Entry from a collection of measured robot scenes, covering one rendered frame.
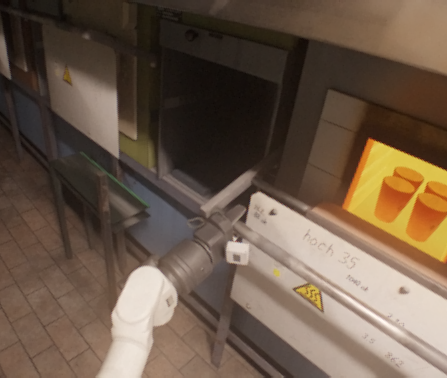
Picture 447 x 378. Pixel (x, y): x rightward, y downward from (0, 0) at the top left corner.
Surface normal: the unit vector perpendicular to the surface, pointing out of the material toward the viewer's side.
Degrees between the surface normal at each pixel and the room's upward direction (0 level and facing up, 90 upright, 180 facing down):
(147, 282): 14
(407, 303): 90
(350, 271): 90
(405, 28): 79
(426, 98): 90
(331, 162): 90
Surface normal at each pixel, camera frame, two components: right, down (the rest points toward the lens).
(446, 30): -0.64, 0.17
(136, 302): -0.06, -0.73
